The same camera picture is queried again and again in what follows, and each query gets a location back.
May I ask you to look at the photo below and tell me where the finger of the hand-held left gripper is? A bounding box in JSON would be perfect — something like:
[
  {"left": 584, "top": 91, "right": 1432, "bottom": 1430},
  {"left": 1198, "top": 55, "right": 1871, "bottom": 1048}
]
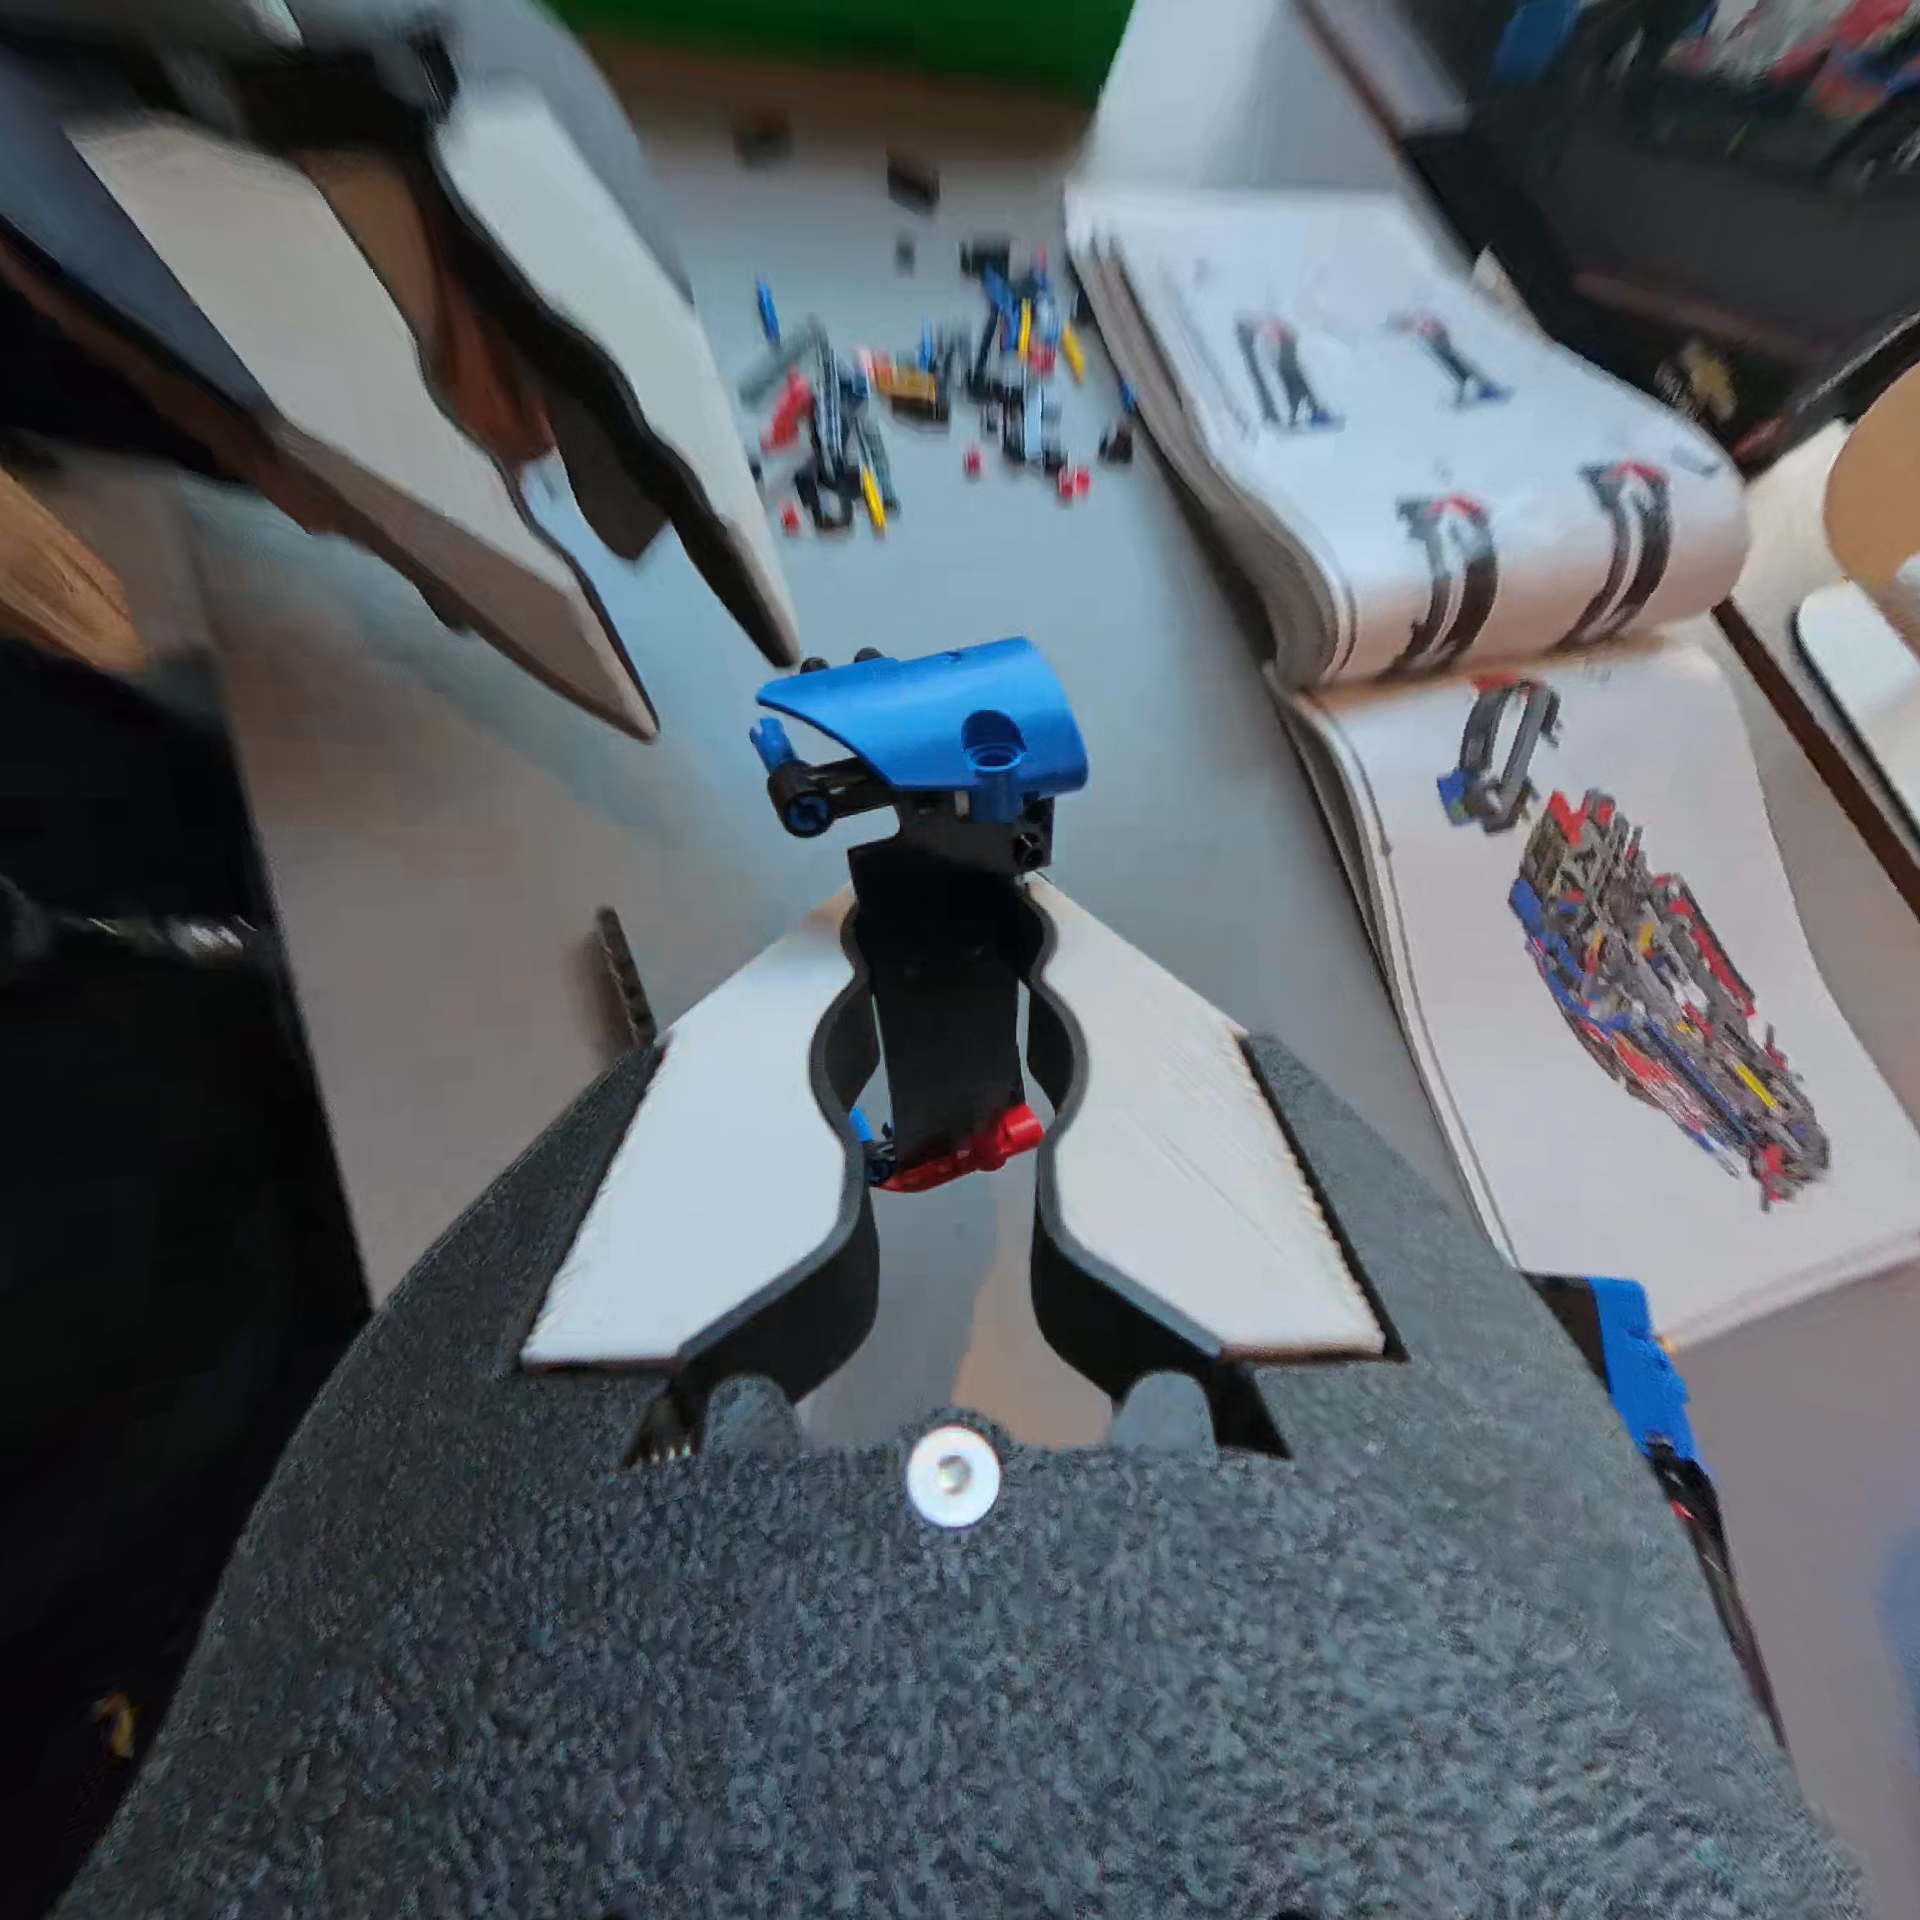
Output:
[
  {"left": 428, "top": 86, "right": 804, "bottom": 670},
  {"left": 65, "top": 128, "right": 663, "bottom": 744}
]

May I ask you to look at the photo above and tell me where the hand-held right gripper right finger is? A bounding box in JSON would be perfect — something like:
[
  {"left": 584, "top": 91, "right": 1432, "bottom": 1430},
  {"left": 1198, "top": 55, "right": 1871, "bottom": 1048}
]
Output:
[{"left": 1024, "top": 878, "right": 1391, "bottom": 1407}]

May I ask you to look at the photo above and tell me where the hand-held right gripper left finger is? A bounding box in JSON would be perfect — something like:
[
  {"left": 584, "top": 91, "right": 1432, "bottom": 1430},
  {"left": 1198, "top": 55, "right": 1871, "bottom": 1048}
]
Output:
[{"left": 517, "top": 884, "right": 886, "bottom": 1403}]

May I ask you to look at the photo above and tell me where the long dark toy beam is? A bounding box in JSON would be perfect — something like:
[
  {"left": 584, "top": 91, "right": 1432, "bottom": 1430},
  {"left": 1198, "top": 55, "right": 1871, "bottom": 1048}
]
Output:
[{"left": 591, "top": 902, "right": 663, "bottom": 1051}]

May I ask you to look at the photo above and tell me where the black panel toy brick assembly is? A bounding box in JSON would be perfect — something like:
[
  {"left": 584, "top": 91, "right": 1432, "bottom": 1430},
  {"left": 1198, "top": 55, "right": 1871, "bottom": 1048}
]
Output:
[{"left": 749, "top": 634, "right": 1093, "bottom": 1192}]

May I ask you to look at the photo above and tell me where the grey desk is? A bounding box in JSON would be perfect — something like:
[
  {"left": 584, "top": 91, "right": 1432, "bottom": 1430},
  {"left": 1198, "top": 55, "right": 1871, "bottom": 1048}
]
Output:
[{"left": 180, "top": 0, "right": 1920, "bottom": 1893}]

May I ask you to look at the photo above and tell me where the pile of loose toy bricks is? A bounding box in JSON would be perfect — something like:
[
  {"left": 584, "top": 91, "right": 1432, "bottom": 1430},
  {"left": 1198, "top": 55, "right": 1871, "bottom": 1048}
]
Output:
[{"left": 727, "top": 112, "right": 1142, "bottom": 541}]

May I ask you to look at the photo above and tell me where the green box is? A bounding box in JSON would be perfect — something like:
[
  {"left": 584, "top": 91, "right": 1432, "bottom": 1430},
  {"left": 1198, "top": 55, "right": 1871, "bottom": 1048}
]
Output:
[{"left": 539, "top": 0, "right": 1133, "bottom": 99}]

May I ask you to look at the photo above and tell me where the red blue toy brick car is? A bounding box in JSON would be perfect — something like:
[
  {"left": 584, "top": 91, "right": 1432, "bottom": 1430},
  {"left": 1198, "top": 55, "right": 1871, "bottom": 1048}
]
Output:
[{"left": 1521, "top": 1270, "right": 1788, "bottom": 1748}]

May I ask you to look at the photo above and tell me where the open building instruction booklet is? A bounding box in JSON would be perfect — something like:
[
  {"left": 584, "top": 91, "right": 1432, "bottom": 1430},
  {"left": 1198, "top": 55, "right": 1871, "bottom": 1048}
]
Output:
[{"left": 1063, "top": 181, "right": 1920, "bottom": 1352}]

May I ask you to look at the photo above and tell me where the white adjoining table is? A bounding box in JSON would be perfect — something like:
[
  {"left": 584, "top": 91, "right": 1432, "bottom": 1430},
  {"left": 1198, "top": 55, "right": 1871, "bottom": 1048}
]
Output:
[{"left": 1710, "top": 358, "right": 1920, "bottom": 916}]

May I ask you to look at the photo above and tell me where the black printed box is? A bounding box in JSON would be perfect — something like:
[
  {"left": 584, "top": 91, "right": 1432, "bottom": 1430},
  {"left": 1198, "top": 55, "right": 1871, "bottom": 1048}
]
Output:
[{"left": 1395, "top": 0, "right": 1920, "bottom": 467}]

